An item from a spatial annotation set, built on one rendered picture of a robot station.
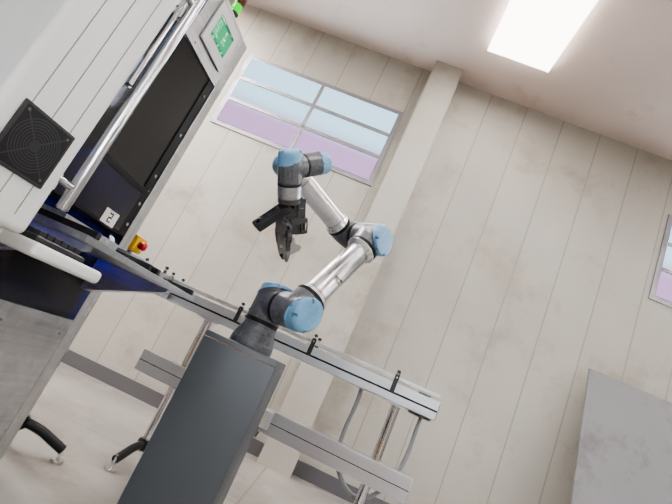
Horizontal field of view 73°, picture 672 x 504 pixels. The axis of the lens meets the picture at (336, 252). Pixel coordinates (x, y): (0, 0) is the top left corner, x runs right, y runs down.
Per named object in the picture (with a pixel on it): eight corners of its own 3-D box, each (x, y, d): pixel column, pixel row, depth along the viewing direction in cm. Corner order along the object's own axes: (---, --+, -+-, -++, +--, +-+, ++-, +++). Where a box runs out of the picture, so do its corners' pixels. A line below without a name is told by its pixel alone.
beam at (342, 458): (133, 368, 253) (144, 348, 256) (141, 369, 260) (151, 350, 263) (404, 504, 216) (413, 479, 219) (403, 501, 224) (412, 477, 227)
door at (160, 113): (85, 134, 157) (170, 9, 173) (147, 191, 198) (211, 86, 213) (87, 135, 157) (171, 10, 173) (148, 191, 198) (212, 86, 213)
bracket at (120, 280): (80, 287, 179) (97, 258, 182) (84, 289, 181) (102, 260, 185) (150, 320, 171) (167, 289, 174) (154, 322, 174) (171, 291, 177)
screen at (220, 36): (199, 36, 191) (222, -1, 196) (217, 72, 211) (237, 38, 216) (201, 36, 190) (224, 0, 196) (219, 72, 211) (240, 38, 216)
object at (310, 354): (125, 280, 267) (139, 257, 271) (138, 287, 281) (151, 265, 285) (435, 421, 224) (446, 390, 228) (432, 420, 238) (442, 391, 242)
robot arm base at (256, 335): (272, 358, 159) (284, 332, 162) (266, 355, 144) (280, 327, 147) (234, 340, 161) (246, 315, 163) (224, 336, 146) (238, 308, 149)
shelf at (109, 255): (-48, 183, 129) (-44, 177, 129) (99, 260, 195) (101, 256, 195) (84, 241, 118) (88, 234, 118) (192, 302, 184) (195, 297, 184)
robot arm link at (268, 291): (264, 323, 163) (280, 289, 167) (287, 332, 154) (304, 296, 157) (240, 310, 155) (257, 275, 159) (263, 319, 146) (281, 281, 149)
